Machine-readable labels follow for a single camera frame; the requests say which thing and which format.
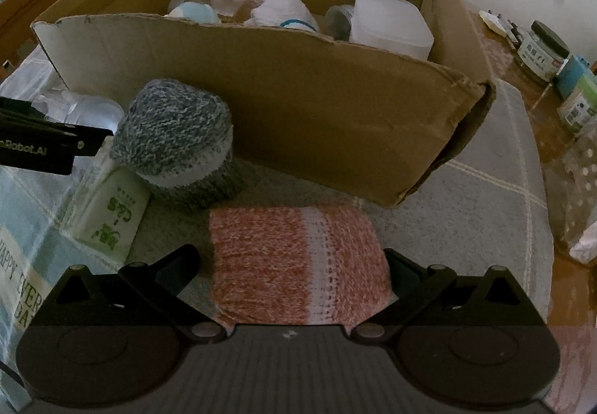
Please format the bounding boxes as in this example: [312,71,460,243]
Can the clear polka dot bag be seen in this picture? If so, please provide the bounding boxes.
[543,125,597,263]

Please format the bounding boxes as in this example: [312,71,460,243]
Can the white translucent plastic container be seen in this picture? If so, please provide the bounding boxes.
[350,0,434,60]

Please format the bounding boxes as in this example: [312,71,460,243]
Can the green white wipes pack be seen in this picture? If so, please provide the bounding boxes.
[60,136,151,263]

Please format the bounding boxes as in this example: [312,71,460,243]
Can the cardboard box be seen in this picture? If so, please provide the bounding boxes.
[30,0,497,207]

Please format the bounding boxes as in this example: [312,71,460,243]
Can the grey small jar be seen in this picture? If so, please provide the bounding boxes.
[325,4,355,41]

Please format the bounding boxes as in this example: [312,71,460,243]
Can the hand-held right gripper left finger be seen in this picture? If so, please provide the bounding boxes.
[51,243,222,343]

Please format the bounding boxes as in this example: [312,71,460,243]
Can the orange white knitted sock roll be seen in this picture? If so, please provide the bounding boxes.
[208,204,393,326]

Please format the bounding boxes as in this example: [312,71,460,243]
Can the glass jar with black lid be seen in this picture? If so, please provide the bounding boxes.
[515,21,571,85]

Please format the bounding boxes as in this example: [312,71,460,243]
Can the grey checked cloth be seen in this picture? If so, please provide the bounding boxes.
[0,45,556,414]

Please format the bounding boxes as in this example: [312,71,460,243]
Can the white sock roll blue band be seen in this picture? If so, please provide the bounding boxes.
[245,0,320,33]

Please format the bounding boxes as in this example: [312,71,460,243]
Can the light blue container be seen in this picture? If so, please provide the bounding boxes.
[555,55,593,98]

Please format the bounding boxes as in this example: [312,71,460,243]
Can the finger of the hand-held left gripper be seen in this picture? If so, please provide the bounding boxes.
[0,97,115,156]

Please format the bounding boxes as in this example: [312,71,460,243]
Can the clear plastic bag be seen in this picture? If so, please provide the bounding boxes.
[30,90,124,125]

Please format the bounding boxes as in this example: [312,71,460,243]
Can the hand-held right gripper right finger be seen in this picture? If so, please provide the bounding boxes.
[350,248,537,343]

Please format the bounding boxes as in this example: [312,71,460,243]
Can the green-lidded small container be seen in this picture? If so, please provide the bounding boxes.
[557,74,597,135]

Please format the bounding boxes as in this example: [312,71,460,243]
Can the grey white knitted sock roll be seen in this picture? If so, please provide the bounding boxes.
[109,78,246,213]

